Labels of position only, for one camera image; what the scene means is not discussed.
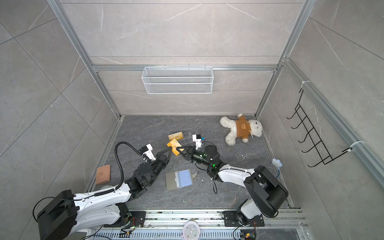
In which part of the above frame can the clear acrylic organizer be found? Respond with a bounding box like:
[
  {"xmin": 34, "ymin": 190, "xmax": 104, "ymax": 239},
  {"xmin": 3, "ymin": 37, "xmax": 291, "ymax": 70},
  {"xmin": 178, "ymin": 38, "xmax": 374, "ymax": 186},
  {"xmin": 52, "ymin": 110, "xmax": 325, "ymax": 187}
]
[{"xmin": 178, "ymin": 130, "xmax": 199, "ymax": 146}]

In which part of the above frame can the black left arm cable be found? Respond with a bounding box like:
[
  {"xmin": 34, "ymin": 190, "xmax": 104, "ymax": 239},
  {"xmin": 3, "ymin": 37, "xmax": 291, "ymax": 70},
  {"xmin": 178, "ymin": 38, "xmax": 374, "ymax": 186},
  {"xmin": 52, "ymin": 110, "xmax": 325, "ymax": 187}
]
[{"xmin": 113, "ymin": 141, "xmax": 145, "ymax": 190}]

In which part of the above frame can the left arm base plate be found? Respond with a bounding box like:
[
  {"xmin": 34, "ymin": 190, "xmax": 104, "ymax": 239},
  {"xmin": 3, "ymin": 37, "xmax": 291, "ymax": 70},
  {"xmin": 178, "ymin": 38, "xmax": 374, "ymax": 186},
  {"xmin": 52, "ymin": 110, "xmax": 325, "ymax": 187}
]
[{"xmin": 121, "ymin": 211, "xmax": 147, "ymax": 228}]

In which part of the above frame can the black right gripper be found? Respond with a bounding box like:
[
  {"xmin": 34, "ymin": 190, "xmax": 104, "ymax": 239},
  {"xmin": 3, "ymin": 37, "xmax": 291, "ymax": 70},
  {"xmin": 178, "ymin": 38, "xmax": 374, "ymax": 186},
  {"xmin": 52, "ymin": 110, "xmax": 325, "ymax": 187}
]
[{"xmin": 178, "ymin": 146, "xmax": 215, "ymax": 169}]

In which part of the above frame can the round white clock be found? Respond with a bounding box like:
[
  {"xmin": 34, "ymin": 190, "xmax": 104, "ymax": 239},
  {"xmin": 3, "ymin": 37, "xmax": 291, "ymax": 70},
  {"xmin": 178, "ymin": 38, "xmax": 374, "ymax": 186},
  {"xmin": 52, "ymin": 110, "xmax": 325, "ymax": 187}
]
[{"xmin": 183, "ymin": 221, "xmax": 201, "ymax": 240}]

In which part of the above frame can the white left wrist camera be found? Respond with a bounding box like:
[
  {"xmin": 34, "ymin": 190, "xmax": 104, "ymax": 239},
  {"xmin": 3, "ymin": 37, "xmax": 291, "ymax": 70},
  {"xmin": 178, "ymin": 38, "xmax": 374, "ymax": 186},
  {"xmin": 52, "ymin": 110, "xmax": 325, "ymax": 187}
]
[{"xmin": 140, "ymin": 144, "xmax": 156, "ymax": 163}]

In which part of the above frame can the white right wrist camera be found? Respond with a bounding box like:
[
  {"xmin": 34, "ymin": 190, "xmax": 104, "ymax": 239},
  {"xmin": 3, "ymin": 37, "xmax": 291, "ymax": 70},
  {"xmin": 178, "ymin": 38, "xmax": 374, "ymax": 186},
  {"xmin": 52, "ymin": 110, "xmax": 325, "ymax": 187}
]
[{"xmin": 193, "ymin": 134, "xmax": 205, "ymax": 150}]

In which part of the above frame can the brown leather pouch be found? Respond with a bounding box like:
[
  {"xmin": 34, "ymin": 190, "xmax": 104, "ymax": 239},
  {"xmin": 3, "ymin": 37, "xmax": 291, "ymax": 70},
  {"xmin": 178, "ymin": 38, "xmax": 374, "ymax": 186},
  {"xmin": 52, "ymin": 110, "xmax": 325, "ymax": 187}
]
[{"xmin": 95, "ymin": 165, "xmax": 111, "ymax": 185}]

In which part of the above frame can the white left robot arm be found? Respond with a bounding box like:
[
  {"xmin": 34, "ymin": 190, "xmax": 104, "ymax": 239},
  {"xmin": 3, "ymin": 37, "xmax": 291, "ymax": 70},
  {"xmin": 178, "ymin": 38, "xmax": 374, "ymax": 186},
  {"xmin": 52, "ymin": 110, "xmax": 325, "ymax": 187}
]
[{"xmin": 35, "ymin": 147, "xmax": 172, "ymax": 240}]

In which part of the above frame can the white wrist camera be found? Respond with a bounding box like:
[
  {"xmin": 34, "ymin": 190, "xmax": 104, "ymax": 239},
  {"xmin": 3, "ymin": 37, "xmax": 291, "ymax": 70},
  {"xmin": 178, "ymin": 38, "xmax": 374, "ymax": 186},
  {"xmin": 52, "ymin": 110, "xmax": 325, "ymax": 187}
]
[
  {"xmin": 140, "ymin": 144, "xmax": 156, "ymax": 163},
  {"xmin": 193, "ymin": 134, "xmax": 205, "ymax": 150}
]

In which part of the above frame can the aluminium frame post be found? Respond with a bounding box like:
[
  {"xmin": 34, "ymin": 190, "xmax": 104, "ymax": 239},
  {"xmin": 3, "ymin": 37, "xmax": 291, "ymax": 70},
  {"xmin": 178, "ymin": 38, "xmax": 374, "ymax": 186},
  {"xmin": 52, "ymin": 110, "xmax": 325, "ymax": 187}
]
[{"xmin": 47, "ymin": 0, "xmax": 121, "ymax": 119}]

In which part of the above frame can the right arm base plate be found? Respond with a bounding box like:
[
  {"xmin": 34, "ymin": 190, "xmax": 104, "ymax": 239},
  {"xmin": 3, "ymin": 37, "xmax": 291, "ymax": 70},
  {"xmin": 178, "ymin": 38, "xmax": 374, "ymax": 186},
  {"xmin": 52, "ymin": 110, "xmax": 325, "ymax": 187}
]
[{"xmin": 221, "ymin": 211, "xmax": 265, "ymax": 227}]

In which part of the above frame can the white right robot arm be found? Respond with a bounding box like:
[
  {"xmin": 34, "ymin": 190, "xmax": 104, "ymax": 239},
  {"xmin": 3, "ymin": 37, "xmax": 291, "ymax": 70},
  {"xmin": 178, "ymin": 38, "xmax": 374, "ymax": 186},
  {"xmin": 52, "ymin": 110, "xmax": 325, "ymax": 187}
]
[{"xmin": 176, "ymin": 145, "xmax": 289, "ymax": 224}]

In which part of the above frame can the black wire hook rack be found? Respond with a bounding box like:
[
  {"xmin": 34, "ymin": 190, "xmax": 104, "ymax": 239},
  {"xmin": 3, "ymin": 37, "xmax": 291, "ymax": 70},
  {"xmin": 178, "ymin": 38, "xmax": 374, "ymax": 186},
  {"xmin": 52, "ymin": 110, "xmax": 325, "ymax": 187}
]
[{"xmin": 286, "ymin": 89, "xmax": 353, "ymax": 168}]

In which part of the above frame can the white wire mesh basket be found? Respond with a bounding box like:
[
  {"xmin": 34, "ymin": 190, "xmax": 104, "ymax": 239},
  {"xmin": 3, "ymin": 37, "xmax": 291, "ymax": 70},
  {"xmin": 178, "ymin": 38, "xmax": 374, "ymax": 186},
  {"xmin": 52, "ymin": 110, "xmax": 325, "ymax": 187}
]
[{"xmin": 142, "ymin": 67, "xmax": 214, "ymax": 94}]

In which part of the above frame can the orange credit card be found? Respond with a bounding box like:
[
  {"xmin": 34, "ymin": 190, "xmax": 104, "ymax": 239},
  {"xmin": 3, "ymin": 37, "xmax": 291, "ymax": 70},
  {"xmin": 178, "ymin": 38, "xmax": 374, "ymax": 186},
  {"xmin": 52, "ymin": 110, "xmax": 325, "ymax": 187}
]
[
  {"xmin": 168, "ymin": 132, "xmax": 184, "ymax": 141},
  {"xmin": 167, "ymin": 139, "xmax": 182, "ymax": 156}
]

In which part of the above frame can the white teddy bear brown sweater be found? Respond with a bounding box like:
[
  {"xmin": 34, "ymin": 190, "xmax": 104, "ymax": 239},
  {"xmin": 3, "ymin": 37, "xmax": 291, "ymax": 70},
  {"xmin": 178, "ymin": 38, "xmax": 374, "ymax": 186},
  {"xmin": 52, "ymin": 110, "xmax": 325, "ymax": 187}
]
[{"xmin": 220, "ymin": 114, "xmax": 263, "ymax": 146}]

